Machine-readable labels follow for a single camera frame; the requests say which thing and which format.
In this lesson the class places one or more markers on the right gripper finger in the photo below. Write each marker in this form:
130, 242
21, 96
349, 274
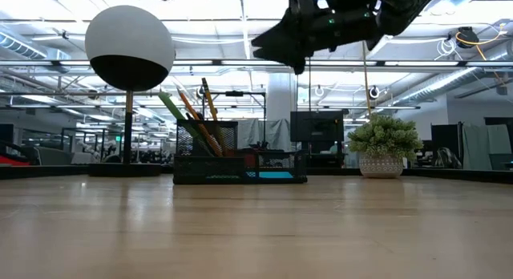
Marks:
280, 54
280, 32

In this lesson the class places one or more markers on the yellow pencil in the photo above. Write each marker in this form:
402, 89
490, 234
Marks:
209, 96

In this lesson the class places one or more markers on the orange pencil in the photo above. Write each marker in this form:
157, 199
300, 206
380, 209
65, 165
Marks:
190, 108

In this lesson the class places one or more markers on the blue sticky note pad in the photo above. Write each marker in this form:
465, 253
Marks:
272, 175

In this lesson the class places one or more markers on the black mesh desk organizer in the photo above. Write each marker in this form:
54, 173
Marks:
208, 171

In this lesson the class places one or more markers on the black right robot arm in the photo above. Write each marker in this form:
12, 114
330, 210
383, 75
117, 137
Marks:
405, 6

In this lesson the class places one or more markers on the grey draped cloth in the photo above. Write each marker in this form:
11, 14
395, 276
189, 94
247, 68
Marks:
276, 134

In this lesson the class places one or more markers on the black monitor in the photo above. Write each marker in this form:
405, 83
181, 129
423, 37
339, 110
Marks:
316, 126

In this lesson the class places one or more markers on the green plant in white pot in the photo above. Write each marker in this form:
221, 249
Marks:
384, 138

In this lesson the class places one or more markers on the white globe table lamp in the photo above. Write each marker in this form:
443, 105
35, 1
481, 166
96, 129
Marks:
128, 38

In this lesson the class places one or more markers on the grey fabric partition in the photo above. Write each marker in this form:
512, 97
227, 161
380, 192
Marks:
473, 146

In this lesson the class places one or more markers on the black metal camera rig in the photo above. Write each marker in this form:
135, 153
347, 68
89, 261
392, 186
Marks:
234, 93

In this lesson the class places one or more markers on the black aluminium table frame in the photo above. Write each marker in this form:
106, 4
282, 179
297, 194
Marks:
40, 171

